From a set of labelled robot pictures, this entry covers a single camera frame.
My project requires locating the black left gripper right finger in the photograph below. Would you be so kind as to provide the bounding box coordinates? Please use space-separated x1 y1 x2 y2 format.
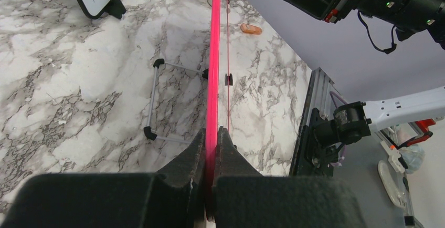
213 127 366 227

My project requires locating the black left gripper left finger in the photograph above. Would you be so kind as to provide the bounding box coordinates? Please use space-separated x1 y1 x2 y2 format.
2 129 206 227

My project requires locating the red framed whiteboard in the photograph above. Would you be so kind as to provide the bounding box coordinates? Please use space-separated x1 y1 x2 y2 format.
205 0 222 188

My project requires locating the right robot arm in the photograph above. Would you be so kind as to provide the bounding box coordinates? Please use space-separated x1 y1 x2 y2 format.
283 0 444 100

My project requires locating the orange rubber piece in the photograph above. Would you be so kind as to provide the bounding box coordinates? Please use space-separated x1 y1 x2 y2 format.
240 24 262 35

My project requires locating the wire whiteboard easel stand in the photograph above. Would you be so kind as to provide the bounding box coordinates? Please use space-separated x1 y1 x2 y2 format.
142 58 208 144

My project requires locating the black aluminium base frame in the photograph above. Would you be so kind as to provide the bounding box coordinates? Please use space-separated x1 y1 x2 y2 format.
289 68 347 177

